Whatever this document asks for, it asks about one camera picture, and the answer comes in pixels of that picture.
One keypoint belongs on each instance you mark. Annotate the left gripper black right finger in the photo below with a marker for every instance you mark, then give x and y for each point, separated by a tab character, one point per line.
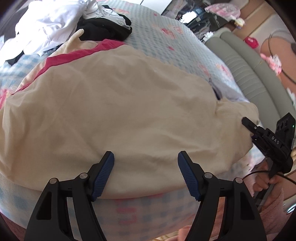
241	219

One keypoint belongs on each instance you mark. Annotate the folded lilac garment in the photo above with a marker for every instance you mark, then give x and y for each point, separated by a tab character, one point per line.
223	91

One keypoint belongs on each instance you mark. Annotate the person's right hand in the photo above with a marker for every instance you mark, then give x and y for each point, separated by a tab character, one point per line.
263	181

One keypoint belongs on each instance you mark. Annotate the blue checkered cartoon blanket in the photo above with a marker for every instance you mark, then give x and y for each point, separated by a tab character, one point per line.
145	217

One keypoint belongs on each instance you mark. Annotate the red plush toy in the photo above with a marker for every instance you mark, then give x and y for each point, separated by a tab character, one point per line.
251	42

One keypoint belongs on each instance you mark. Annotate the black garment in pile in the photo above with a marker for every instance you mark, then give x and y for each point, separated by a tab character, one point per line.
101	29

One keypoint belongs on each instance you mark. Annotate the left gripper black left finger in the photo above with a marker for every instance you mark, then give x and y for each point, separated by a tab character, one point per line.
50	217

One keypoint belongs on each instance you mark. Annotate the white garment in pile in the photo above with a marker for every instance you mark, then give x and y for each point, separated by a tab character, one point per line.
50	25

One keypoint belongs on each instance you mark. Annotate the cream and pink shirt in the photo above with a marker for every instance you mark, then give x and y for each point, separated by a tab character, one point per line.
89	98

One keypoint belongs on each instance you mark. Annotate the grey padded headboard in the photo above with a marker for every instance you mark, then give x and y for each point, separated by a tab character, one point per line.
258	83

